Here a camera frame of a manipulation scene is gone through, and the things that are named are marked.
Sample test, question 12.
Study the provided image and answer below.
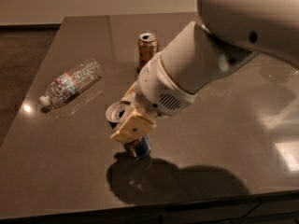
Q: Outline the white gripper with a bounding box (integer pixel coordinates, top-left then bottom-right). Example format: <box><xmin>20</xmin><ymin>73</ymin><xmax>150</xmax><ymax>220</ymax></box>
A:
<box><xmin>110</xmin><ymin>52</ymin><xmax>197</xmax><ymax>144</ymax></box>

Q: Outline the blue silver redbull can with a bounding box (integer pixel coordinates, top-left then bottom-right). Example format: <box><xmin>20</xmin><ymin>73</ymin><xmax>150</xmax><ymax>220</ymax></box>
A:
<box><xmin>106</xmin><ymin>102</ymin><xmax>151</xmax><ymax>160</ymax></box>

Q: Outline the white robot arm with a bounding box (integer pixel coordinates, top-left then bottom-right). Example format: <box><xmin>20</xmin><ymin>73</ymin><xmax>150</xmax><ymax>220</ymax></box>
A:
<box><xmin>111</xmin><ymin>0</ymin><xmax>299</xmax><ymax>144</ymax></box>

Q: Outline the gold orange soda can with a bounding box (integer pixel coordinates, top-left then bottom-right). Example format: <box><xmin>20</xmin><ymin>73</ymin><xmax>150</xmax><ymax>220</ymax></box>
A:
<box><xmin>136</xmin><ymin>32</ymin><xmax>159</xmax><ymax>73</ymax></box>

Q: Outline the clear plastic water bottle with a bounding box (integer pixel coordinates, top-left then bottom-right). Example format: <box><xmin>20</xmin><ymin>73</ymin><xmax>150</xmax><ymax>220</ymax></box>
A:
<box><xmin>39</xmin><ymin>59</ymin><xmax>101</xmax><ymax>108</ymax></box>

